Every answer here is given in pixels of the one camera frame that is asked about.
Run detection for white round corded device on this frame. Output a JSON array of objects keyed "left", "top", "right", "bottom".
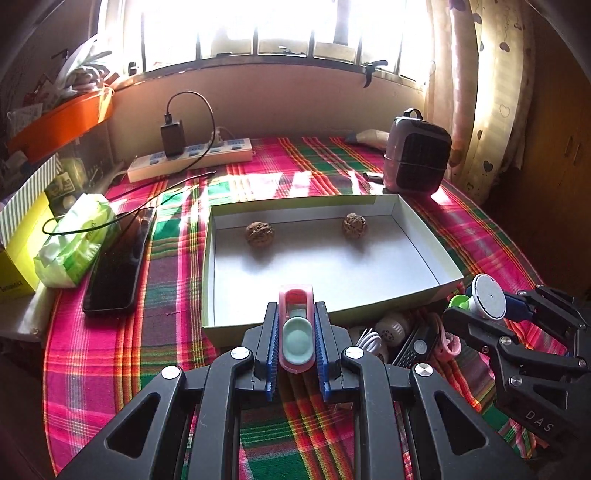
[{"left": 353, "top": 313, "right": 413, "bottom": 365}]

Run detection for pink clip with green pad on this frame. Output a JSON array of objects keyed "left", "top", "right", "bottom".
[
  {"left": 427, "top": 314, "right": 462, "bottom": 361},
  {"left": 278, "top": 285, "right": 317, "bottom": 376}
]

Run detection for black remote control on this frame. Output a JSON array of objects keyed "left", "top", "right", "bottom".
[{"left": 392, "top": 325, "right": 440, "bottom": 370}]

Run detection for patterned curtain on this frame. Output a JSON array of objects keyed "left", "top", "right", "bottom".
[{"left": 425, "top": 0, "right": 536, "bottom": 204}]

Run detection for plaid tablecloth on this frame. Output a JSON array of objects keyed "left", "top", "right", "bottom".
[{"left": 41, "top": 134, "right": 555, "bottom": 480}]

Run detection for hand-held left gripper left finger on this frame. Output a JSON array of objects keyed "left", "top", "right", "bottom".
[{"left": 55, "top": 301, "right": 282, "bottom": 480}]

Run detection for striped box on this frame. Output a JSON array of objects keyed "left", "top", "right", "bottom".
[{"left": 0, "top": 154, "right": 63, "bottom": 245}]

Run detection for white shallow cardboard box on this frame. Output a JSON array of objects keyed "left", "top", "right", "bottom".
[{"left": 202, "top": 194, "right": 465, "bottom": 349}]

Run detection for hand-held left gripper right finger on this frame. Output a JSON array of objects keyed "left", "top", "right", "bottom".
[{"left": 315, "top": 300, "right": 537, "bottom": 480}]

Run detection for brown walnut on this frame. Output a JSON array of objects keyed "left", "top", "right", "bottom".
[
  {"left": 342, "top": 212, "right": 369, "bottom": 239},
  {"left": 245, "top": 220, "right": 277, "bottom": 249}
]

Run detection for black smartphone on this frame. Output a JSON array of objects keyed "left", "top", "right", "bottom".
[{"left": 82, "top": 207, "right": 158, "bottom": 317}]

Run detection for white flat box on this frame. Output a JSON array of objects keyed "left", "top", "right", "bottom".
[{"left": 0, "top": 281, "right": 61, "bottom": 342}]

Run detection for orange tray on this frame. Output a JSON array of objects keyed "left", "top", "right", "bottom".
[{"left": 7, "top": 88, "right": 114, "bottom": 162}]

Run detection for wooden cabinet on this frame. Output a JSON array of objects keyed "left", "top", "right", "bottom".
[{"left": 485, "top": 9, "right": 591, "bottom": 296}]

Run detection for small fan heater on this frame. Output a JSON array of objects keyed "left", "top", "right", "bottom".
[{"left": 382, "top": 107, "right": 452, "bottom": 198}]

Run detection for black charger with cable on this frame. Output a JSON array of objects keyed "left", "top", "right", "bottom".
[{"left": 43, "top": 91, "right": 218, "bottom": 237}]

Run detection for plastic bags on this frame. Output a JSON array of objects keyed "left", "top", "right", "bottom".
[{"left": 9, "top": 37, "right": 125, "bottom": 121}]

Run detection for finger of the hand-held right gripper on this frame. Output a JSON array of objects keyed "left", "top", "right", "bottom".
[
  {"left": 442, "top": 285, "right": 583, "bottom": 409},
  {"left": 505, "top": 285, "right": 591, "bottom": 358}
]

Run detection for white power strip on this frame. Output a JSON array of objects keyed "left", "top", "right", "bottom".
[{"left": 127, "top": 137, "right": 254, "bottom": 183}]

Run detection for green spool with white top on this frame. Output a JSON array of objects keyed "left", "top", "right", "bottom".
[{"left": 447, "top": 274, "right": 509, "bottom": 321}]

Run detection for yellow box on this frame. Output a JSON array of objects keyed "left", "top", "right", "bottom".
[{"left": 0, "top": 191, "right": 58, "bottom": 303}]

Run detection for green tissue pack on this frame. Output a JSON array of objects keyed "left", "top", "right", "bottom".
[{"left": 34, "top": 193, "right": 122, "bottom": 289}]

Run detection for window grille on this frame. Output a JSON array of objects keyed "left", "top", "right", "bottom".
[{"left": 99, "top": 0, "right": 435, "bottom": 88}]

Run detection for clear plastic container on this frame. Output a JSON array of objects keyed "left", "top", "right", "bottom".
[{"left": 46, "top": 124, "right": 125, "bottom": 204}]

